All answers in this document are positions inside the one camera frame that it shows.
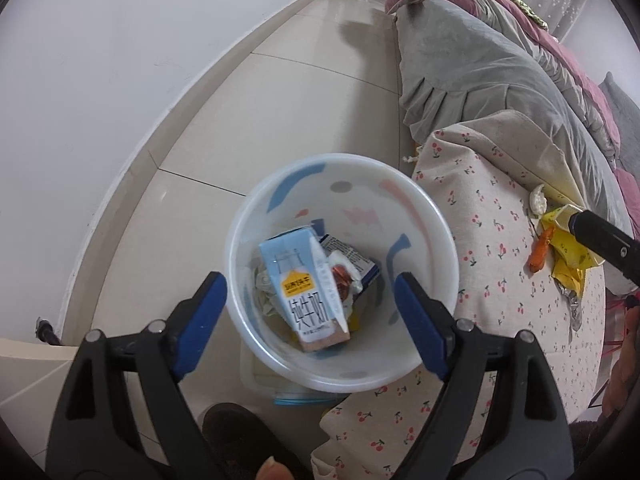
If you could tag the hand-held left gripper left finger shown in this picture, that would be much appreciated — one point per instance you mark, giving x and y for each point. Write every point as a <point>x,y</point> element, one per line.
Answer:
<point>200,325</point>

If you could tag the black floor plug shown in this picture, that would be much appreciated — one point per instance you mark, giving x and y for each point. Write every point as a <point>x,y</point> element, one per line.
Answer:
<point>47,331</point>

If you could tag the person's left hand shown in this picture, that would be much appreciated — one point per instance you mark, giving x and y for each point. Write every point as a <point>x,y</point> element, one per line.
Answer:
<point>275,471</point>

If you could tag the clear plastic storage box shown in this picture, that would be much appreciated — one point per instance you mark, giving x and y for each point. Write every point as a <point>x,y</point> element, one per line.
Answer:
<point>265,385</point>

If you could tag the white patterned trash bin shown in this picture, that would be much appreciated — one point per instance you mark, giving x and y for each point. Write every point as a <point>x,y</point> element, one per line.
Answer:
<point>410,210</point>

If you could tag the foil wrapper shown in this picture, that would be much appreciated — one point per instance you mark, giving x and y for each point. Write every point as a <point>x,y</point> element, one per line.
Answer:
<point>572,310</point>

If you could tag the light blue milk carton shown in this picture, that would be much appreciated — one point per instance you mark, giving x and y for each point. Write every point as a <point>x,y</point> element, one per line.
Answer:
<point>300,285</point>

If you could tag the white tissue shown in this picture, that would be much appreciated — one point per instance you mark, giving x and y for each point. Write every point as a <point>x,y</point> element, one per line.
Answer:
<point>262,287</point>

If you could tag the orange wrapper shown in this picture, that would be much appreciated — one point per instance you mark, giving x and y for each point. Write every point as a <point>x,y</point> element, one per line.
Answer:
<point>541,250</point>

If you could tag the person's right hand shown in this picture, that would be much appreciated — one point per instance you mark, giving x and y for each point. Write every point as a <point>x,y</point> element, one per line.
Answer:
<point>624,365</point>

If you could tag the white furniture edge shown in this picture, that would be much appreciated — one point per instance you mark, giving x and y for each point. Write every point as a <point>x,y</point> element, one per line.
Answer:
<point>25,375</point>

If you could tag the cherry print tablecloth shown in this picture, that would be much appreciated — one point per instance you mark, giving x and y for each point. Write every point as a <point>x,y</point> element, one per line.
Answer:
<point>500,260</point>

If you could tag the grey pillow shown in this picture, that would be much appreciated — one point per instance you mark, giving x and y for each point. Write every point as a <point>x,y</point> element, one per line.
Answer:
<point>622,105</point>

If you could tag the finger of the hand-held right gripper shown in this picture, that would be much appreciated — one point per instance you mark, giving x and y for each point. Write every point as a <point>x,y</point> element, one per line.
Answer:
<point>607,242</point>

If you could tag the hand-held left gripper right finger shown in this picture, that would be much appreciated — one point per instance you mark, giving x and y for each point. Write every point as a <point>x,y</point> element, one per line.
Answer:
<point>420,325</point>

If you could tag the yellow green patterned cloth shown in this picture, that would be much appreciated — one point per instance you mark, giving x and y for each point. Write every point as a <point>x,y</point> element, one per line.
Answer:
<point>525,7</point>

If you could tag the white crumpled paper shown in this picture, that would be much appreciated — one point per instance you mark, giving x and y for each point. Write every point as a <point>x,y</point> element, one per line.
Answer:
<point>538,201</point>

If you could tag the dark brown slipper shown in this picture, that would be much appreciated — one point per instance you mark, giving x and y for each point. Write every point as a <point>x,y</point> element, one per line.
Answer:
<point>235,435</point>

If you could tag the yellow snack wrapper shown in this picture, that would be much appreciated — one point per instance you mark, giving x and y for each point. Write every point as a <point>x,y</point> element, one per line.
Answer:
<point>570,255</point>

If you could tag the copper white snack wrapper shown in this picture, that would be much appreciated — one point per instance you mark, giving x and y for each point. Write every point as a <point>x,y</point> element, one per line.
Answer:
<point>344,277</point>

